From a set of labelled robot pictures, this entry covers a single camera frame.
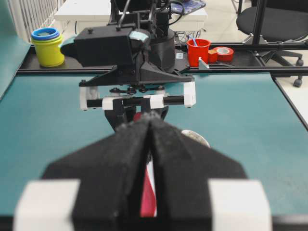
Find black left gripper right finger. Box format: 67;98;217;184
148;117;274;231

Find yellow stacked cups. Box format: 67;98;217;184
31;27;64;67

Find black office chair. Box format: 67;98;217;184
235;0;308;88

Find red plastic cup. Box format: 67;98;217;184
187;38;211;67

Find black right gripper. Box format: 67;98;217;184
74;26;196;131

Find green table mat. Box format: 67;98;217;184
0;0;308;216

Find small red block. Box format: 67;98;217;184
208;49;218;63

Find metal corner bracket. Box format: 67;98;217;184
198;57;210;70

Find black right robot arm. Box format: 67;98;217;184
75;0;272;231

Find black aluminium frame rail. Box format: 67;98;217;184
17;43;308;123

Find red handled metal spoon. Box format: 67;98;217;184
132;112;210;217

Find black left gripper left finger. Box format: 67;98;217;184
13;122;150;231

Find white desk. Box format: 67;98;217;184
54;0;207;31

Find red tape roll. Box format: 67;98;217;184
214;47;234;62

